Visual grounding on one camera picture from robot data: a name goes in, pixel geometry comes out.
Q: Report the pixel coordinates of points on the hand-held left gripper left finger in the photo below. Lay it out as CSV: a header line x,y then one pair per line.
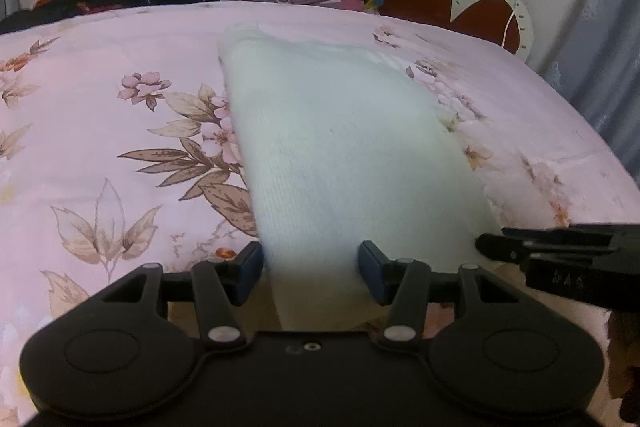
x,y
250,269

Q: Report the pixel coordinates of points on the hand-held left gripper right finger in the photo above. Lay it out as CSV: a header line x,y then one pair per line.
x,y
370,272

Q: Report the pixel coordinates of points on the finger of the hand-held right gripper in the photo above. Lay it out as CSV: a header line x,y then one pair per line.
x,y
575,231
500,247

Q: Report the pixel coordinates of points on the white knit garment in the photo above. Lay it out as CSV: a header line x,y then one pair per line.
x,y
340,147

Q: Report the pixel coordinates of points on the person's right hand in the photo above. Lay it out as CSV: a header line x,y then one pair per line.
x,y
627,367

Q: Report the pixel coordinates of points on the pale grey patterned curtain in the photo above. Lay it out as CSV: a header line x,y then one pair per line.
x,y
600,32

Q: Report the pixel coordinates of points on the pink floral blanket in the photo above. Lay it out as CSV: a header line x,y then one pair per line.
x,y
100,107

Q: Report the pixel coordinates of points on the red cloth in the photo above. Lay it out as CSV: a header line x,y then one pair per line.
x,y
102,8

